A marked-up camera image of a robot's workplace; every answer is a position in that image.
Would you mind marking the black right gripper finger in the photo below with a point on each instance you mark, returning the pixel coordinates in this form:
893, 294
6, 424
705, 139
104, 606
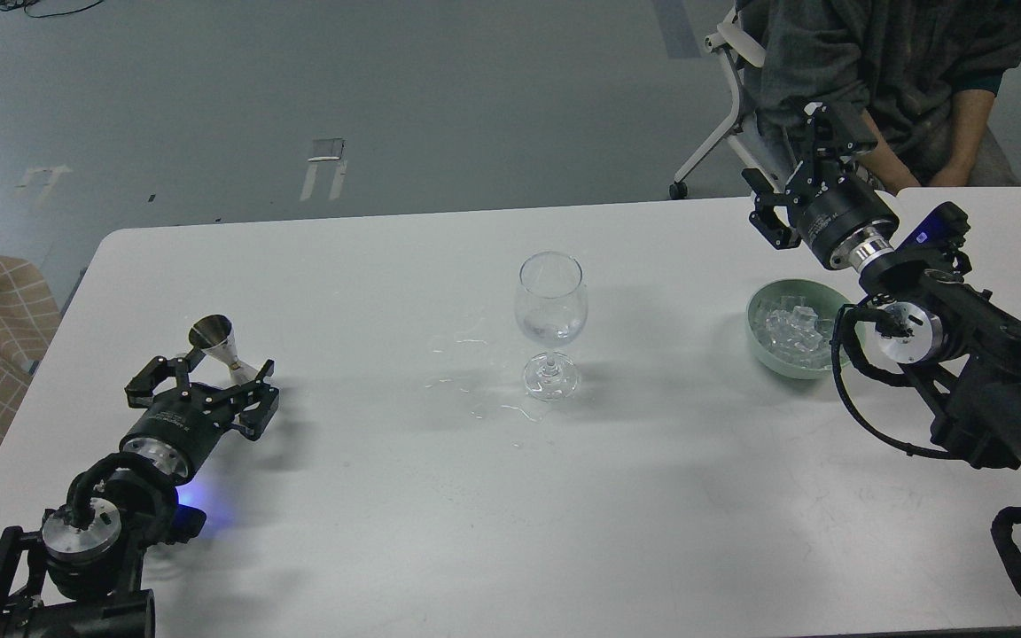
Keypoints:
764, 216
834, 134

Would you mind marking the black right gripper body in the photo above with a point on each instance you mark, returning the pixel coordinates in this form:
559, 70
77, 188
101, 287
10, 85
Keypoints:
832, 211

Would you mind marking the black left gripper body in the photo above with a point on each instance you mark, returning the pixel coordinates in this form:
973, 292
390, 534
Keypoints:
180, 428

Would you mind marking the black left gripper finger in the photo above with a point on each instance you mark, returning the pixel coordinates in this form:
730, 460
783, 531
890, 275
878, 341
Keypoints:
247, 408
140, 390

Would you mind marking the steel cocktail jigger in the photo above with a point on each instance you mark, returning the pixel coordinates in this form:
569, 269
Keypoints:
213, 336

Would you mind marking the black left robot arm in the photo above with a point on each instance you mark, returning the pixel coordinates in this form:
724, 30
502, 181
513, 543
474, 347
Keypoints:
80, 574

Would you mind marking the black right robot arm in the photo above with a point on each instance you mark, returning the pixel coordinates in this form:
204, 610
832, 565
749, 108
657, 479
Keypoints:
919, 324

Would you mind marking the clear ice cubes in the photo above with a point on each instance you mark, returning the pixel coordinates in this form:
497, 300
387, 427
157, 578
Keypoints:
793, 332

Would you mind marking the clear wine glass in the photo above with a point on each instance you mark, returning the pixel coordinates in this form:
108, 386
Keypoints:
551, 309

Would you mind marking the green bowl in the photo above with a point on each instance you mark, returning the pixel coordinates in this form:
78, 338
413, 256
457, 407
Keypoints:
827, 301

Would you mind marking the seated person in grey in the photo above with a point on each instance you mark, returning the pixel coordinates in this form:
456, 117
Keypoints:
922, 75

